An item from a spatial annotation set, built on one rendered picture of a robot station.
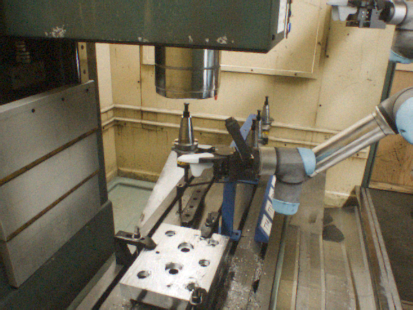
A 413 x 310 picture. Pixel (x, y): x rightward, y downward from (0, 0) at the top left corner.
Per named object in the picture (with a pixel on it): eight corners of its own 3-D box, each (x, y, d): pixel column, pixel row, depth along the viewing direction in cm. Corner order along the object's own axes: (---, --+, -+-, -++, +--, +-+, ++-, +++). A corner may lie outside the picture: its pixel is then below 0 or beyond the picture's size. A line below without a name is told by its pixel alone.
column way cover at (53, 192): (106, 208, 139) (95, 80, 119) (19, 292, 97) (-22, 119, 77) (95, 206, 140) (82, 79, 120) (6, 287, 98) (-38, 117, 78)
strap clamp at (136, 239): (158, 267, 109) (157, 227, 103) (153, 273, 106) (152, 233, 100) (120, 257, 112) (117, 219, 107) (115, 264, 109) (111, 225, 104)
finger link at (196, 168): (179, 180, 88) (214, 177, 91) (179, 159, 86) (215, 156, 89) (177, 175, 91) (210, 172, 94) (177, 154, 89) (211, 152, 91)
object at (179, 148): (175, 145, 94) (175, 137, 93) (197, 146, 95) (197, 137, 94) (173, 155, 89) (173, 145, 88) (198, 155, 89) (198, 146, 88)
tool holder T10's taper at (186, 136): (178, 138, 93) (177, 113, 90) (195, 138, 93) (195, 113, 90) (177, 144, 89) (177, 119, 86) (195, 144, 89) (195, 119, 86)
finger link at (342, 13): (330, 20, 100) (357, 22, 102) (333, -1, 98) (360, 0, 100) (324, 20, 103) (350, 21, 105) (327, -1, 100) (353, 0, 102)
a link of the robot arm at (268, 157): (277, 153, 89) (270, 142, 97) (260, 153, 89) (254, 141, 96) (274, 179, 92) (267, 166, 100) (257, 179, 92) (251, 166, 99)
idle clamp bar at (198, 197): (206, 200, 147) (206, 187, 145) (191, 237, 123) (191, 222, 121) (194, 199, 148) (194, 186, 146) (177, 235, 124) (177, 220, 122)
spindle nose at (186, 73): (160, 84, 93) (159, 38, 89) (220, 86, 93) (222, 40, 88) (148, 99, 79) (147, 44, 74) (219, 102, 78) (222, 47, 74)
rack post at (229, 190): (241, 232, 127) (248, 158, 116) (238, 241, 122) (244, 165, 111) (215, 227, 130) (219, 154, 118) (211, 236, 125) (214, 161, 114)
